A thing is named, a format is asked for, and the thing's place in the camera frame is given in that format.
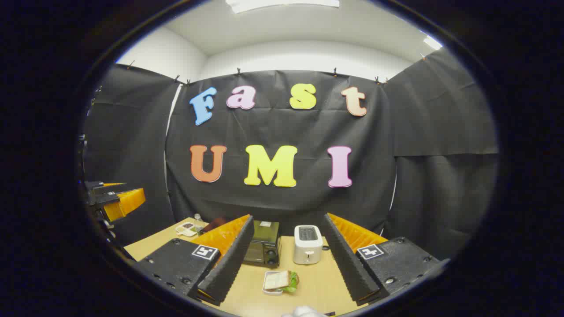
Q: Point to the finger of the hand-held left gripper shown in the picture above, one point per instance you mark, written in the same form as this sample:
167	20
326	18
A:
110	198
94	185

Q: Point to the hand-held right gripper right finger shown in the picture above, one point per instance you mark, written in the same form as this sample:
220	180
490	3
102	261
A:
346	264

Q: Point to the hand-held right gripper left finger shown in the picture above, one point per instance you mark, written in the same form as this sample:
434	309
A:
231	264

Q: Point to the black electric oven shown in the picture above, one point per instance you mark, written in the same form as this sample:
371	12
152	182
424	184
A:
264	244

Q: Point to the toast and lettuce sandwich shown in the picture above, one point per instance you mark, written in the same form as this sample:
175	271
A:
277	279

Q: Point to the white rectangular food tray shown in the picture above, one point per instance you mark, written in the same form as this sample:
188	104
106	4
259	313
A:
269	291

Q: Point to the white toaster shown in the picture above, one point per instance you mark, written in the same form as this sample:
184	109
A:
307	248

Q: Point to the clear plastic water bottle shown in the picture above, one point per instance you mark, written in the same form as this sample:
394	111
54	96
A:
198	222

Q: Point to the white divided grain dish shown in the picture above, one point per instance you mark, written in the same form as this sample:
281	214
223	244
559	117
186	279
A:
187	229

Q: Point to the black backdrop cloth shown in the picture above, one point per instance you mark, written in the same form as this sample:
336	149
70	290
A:
282	127

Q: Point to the ceiling light panel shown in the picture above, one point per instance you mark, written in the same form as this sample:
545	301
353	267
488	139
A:
282	4
432	42

